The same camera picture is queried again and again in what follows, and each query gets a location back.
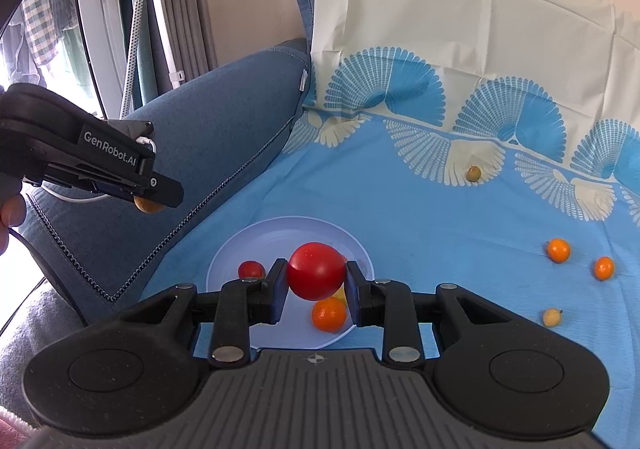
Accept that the black smartphone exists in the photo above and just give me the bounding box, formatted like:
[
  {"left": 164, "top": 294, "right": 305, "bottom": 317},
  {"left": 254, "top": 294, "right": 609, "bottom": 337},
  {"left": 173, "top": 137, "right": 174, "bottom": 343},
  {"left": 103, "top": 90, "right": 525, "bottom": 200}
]
[{"left": 107, "top": 119, "right": 153, "bottom": 138}]

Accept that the light blue plate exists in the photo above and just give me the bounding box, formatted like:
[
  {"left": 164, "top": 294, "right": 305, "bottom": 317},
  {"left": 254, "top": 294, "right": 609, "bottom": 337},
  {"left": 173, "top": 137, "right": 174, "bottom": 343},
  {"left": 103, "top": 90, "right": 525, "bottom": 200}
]
[{"left": 206, "top": 215, "right": 376, "bottom": 350}]

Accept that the blue fan-print cloth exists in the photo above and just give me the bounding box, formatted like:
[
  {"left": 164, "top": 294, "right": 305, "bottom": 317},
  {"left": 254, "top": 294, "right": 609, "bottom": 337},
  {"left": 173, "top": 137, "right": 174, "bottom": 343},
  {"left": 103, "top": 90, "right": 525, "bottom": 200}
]
[{"left": 187, "top": 0, "right": 640, "bottom": 410}]

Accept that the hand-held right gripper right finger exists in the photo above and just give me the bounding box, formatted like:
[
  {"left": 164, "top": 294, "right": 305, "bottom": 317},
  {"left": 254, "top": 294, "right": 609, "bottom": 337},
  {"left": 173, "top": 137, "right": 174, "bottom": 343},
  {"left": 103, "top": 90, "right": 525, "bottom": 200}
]
[{"left": 345, "top": 260, "right": 514, "bottom": 369}]

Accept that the braided steamer hose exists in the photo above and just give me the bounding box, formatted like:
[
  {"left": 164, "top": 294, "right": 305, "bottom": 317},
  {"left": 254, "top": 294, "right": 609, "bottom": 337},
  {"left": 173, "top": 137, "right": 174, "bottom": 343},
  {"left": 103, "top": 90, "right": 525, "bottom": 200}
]
[{"left": 120, "top": 0, "right": 148, "bottom": 117}]

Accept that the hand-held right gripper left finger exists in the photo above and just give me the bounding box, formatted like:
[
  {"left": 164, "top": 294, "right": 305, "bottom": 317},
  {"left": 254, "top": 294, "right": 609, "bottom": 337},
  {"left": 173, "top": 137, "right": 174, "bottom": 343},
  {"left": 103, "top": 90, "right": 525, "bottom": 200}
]
[{"left": 125, "top": 259, "right": 289, "bottom": 369}]

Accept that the white window frame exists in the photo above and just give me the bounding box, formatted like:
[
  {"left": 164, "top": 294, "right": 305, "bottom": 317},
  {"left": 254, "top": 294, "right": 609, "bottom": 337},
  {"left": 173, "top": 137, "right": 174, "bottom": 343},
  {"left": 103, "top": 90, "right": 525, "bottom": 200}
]
[{"left": 70, "top": 0, "right": 126, "bottom": 120}]

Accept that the teal curtain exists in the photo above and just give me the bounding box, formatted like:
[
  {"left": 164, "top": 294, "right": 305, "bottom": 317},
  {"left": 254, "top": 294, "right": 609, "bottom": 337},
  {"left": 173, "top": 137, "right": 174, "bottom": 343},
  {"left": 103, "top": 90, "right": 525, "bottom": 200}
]
[{"left": 112, "top": 0, "right": 161, "bottom": 104}]

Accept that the dark green hanging garment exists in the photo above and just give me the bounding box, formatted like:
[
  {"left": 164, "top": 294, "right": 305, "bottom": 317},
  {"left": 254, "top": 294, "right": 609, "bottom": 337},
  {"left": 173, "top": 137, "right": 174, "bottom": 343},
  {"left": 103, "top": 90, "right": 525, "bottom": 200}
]
[{"left": 57, "top": 24, "right": 98, "bottom": 94}]

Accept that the grey curtain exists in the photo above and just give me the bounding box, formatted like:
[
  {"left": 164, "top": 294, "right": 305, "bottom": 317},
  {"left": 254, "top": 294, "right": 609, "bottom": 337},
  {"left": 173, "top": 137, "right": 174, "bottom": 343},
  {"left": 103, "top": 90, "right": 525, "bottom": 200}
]
[{"left": 147, "top": 0, "right": 218, "bottom": 90}]

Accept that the thin black cable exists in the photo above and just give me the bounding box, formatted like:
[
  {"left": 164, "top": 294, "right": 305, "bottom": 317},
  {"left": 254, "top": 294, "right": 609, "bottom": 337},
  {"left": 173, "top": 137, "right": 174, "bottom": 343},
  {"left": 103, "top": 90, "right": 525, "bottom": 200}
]
[{"left": 0, "top": 226, "right": 88, "bottom": 335}]

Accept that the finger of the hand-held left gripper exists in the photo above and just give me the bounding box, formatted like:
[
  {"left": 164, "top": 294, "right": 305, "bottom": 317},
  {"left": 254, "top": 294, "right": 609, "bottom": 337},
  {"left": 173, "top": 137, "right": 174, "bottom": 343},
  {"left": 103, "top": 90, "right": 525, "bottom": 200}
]
[{"left": 42, "top": 160, "right": 184, "bottom": 208}]

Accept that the person's left hand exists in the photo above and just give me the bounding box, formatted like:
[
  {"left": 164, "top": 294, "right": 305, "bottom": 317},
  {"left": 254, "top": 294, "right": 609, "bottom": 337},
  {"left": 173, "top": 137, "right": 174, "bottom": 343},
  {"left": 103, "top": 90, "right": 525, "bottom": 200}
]
[{"left": 0, "top": 194, "right": 27, "bottom": 257}]

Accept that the pink cloth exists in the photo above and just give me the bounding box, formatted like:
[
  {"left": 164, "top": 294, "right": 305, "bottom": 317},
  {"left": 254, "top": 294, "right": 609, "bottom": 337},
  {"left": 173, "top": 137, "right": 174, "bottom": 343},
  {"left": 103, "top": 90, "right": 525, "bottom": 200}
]
[{"left": 0, "top": 421, "right": 41, "bottom": 449}]

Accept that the red cherry tomato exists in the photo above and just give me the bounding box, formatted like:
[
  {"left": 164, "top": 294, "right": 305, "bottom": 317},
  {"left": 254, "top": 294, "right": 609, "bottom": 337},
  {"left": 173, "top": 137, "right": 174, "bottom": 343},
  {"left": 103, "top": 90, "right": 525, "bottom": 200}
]
[
  {"left": 286, "top": 242, "right": 347, "bottom": 301},
  {"left": 237, "top": 260, "right": 266, "bottom": 281}
]

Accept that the white steamer pole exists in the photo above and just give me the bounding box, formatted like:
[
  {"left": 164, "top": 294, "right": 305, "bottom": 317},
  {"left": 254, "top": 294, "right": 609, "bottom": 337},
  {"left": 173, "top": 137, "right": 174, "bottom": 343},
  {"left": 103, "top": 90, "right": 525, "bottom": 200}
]
[{"left": 107, "top": 0, "right": 186, "bottom": 84}]

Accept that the grey fleece blanket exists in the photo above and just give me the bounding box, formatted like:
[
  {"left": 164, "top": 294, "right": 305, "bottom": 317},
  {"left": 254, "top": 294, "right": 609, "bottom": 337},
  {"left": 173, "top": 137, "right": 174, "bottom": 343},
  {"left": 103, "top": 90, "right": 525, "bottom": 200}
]
[{"left": 0, "top": 279, "right": 101, "bottom": 380}]

